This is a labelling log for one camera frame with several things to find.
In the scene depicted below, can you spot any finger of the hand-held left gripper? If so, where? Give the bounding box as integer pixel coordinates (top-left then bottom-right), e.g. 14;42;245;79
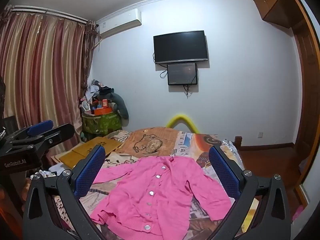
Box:
10;123;75;153
5;120;54;143

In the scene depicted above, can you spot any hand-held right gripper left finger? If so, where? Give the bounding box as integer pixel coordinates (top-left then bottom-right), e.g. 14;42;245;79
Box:
22;145;110;240

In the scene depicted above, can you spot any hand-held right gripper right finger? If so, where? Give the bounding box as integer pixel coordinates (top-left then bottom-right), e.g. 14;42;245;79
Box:
209;145;292;240

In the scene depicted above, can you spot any pink knitted cardigan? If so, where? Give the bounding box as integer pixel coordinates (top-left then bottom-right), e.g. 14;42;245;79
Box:
90;156;232;238

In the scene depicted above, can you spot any pile of clothes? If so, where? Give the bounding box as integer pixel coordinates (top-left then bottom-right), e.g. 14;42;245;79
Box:
80;79;115;110

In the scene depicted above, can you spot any brown cardboard sheet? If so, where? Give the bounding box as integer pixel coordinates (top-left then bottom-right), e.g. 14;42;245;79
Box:
51;137;123;169

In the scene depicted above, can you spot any pile of white papers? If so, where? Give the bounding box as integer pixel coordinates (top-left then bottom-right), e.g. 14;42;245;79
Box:
35;169;58;178

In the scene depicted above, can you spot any green patterned storage box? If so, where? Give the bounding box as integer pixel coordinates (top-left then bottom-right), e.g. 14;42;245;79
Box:
82;111;122;140

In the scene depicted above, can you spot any striped red curtain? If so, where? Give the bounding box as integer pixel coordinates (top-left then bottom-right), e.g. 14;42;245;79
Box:
0;7;98;150

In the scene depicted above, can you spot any grey plush pillow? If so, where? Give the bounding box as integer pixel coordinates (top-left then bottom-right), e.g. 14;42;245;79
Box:
99;92;129;119

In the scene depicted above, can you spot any printed bed sheet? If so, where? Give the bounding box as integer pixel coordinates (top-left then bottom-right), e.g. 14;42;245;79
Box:
51;127;259;240

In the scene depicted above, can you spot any yellow foam tube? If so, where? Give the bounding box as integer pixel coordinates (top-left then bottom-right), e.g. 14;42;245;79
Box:
166;114;198;133

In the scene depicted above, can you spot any white air conditioner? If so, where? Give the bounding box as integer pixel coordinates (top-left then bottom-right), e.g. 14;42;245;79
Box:
96;8;142;40

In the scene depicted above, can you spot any brown wooden door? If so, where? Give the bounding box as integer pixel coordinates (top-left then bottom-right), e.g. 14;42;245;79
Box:
291;0;320;180

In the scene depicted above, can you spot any small black wall monitor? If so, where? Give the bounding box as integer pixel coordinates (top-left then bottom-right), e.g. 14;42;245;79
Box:
167;63;198;86

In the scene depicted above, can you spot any white curtain rail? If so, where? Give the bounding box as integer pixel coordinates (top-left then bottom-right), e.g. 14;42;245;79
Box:
7;5;88;22

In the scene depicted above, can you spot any black wall television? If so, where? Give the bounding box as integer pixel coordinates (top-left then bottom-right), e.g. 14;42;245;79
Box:
153;30;209;65

